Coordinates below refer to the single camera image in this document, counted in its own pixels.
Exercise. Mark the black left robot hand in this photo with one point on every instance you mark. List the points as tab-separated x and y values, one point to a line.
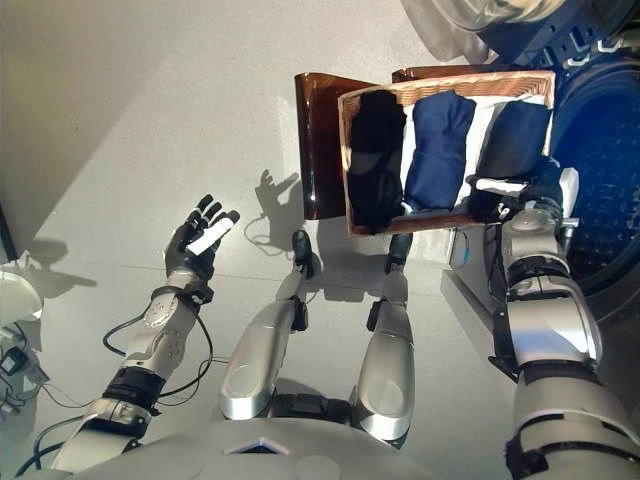
187	260

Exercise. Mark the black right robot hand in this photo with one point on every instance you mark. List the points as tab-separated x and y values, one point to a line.
542	187

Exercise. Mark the black garment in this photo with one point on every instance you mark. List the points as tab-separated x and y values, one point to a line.
515	140

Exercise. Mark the blue garment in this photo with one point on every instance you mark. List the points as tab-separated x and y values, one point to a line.
435	150

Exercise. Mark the dark navy garment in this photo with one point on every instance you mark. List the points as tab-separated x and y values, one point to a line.
375	160

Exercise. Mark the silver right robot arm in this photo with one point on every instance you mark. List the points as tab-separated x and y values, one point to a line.
545	310

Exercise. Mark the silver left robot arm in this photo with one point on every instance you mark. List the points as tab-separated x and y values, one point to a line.
160	320

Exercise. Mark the grey front-load washing machine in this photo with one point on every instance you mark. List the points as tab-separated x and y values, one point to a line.
600	175

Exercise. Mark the washing machine glass door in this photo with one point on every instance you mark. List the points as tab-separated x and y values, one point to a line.
515	40

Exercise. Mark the small blue base sticker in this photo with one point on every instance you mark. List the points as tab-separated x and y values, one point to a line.
464	250

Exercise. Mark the silver left robot leg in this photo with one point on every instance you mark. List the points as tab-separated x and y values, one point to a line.
260	350

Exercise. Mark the silver robot leg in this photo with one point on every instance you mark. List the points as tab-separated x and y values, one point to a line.
260	350
390	360

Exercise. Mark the wicker laundry basket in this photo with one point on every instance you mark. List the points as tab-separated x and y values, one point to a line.
450	82

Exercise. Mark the white cylindrical lamp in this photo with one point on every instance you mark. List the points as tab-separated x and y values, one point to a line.
20	295

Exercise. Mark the glossy brown stand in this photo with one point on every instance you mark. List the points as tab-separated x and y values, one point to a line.
320	150

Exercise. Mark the blue white chest emblem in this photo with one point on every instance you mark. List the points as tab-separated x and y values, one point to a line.
260	446

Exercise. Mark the black power adapter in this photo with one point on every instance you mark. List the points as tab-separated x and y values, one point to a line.
12	360

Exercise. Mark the silver right robot leg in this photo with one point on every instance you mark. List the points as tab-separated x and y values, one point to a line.
390	360

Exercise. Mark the grey robot torso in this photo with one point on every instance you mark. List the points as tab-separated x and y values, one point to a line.
325	460

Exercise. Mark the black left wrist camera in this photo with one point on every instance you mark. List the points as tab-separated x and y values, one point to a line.
200	296

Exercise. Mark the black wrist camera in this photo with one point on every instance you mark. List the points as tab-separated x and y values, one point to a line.
200	296
502	211

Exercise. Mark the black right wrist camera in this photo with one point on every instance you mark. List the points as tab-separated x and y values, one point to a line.
502	211

